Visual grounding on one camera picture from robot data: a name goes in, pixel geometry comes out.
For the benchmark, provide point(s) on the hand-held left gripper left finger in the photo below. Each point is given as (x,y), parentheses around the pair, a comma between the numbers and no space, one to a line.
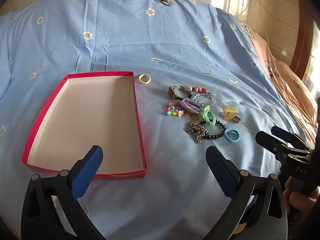
(87,166)

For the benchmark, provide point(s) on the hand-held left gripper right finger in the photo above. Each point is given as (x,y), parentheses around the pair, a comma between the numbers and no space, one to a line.
(220,167)

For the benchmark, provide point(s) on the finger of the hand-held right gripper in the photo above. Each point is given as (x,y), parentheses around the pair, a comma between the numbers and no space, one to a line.
(268,140)
(282,133)

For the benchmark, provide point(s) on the red cardboard box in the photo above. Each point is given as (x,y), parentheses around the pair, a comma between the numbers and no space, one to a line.
(87,120)

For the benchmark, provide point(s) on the yellow hair claw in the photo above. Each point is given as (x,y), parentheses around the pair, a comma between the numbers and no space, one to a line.
(228,112)

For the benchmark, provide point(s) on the gold wristwatch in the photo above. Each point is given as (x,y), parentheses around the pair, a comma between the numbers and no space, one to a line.
(172,92)

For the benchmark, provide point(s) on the person's right hand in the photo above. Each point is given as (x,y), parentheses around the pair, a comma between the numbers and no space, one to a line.
(297,202)

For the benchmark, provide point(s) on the pink bed sheet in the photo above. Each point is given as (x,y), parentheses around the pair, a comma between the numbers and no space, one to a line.
(282,80)

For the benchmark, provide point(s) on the blue floral blanket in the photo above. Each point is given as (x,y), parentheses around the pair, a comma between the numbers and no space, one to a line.
(150,30)

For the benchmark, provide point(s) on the brown wooden frame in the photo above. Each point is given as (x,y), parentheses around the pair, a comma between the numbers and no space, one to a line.
(300,52)

